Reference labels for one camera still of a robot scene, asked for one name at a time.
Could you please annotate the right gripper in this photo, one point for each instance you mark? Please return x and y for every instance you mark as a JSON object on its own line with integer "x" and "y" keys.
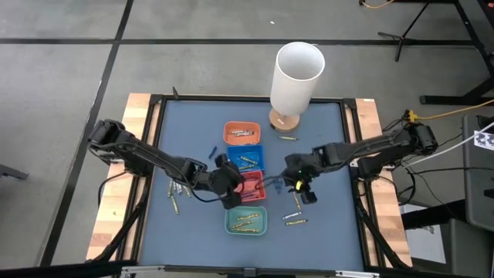
{"x": 303, "y": 168}

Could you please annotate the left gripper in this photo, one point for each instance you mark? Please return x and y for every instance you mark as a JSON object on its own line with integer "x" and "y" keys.
{"x": 225, "y": 179}

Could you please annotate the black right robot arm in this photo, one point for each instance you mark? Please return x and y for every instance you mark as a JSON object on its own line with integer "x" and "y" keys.
{"x": 366, "y": 148}

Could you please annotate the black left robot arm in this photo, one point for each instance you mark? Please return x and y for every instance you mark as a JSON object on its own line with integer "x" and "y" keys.
{"x": 154, "y": 160}

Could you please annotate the red plastic bin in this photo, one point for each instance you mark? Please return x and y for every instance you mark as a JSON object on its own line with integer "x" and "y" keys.
{"x": 258, "y": 177}

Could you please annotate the blue plastic bin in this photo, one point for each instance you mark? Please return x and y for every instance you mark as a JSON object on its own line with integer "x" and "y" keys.
{"x": 254, "y": 152}

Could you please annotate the teal plastic bin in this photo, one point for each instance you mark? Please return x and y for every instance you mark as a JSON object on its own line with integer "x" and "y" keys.
{"x": 258, "y": 226}

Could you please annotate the blue crayon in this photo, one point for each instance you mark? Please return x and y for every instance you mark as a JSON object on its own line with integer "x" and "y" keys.
{"x": 212, "y": 152}

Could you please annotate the orange plastic bin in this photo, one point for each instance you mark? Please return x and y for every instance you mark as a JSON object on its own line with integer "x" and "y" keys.
{"x": 241, "y": 140}

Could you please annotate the blue table mat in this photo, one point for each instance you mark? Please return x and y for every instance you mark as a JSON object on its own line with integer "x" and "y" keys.
{"x": 185, "y": 247}

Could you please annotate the white lamp wooden base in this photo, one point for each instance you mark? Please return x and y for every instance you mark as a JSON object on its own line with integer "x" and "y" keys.
{"x": 297, "y": 77}

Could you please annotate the black tripod stand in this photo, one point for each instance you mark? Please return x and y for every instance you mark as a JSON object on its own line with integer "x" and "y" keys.
{"x": 402, "y": 38}

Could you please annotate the dark gray equipment case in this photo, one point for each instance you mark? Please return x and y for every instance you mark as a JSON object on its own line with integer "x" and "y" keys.
{"x": 478, "y": 185}

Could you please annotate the gray box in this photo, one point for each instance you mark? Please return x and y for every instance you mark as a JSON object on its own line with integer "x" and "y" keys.
{"x": 467, "y": 251}

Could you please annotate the white fiducial marker tag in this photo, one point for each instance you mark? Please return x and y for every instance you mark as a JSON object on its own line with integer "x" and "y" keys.
{"x": 485, "y": 141}

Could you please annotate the black rig beam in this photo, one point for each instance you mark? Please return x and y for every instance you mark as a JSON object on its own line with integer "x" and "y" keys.
{"x": 58, "y": 270}

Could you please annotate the gray furniture foot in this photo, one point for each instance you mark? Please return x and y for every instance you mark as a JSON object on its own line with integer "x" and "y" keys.
{"x": 13, "y": 172}

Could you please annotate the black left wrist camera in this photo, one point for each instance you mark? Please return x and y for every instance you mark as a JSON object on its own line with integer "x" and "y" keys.
{"x": 233, "y": 201}

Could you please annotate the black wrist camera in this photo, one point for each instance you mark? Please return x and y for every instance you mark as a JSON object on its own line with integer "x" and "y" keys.
{"x": 308, "y": 197}
{"x": 233, "y": 201}

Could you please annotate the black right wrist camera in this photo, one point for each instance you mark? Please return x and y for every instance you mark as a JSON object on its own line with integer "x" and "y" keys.
{"x": 308, "y": 197}

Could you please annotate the small white bracket plate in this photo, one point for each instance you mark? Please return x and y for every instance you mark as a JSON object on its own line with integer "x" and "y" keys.
{"x": 352, "y": 163}

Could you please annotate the black metal table frame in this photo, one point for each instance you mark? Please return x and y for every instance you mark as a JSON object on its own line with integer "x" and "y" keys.
{"x": 251, "y": 99}

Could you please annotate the black camera bracket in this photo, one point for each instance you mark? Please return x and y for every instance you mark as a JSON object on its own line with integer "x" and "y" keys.
{"x": 250, "y": 272}

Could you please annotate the silver metal bracket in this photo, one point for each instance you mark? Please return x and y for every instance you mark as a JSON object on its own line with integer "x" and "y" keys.
{"x": 357, "y": 274}
{"x": 143, "y": 269}

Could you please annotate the black desk leg frame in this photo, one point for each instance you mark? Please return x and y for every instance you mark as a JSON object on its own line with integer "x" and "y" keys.
{"x": 440, "y": 100}

